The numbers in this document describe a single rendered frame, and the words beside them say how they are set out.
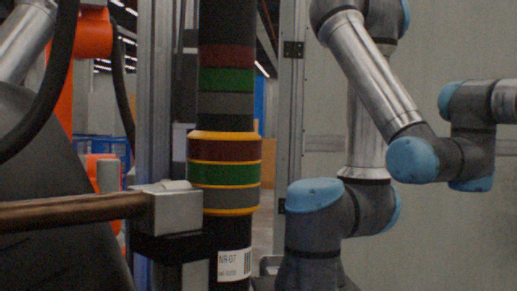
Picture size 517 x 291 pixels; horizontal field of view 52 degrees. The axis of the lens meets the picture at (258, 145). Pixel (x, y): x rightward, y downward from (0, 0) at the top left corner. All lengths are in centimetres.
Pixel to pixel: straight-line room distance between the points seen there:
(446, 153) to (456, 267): 162
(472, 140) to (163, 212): 75
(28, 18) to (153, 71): 32
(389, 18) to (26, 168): 91
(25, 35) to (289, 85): 134
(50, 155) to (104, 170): 380
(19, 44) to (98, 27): 342
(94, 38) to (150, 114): 316
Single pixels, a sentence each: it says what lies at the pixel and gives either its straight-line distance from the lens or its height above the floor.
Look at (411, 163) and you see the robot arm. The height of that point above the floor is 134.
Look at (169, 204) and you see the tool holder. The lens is 27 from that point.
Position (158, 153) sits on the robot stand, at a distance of 119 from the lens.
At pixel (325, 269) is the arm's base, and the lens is 108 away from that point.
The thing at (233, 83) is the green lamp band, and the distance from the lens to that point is 29.
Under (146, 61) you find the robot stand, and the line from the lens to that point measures 119.
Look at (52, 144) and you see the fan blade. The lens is 38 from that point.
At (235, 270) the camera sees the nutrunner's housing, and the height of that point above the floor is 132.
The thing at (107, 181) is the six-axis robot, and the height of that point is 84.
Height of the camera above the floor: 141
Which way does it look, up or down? 4 degrees down
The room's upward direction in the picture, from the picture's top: 2 degrees clockwise
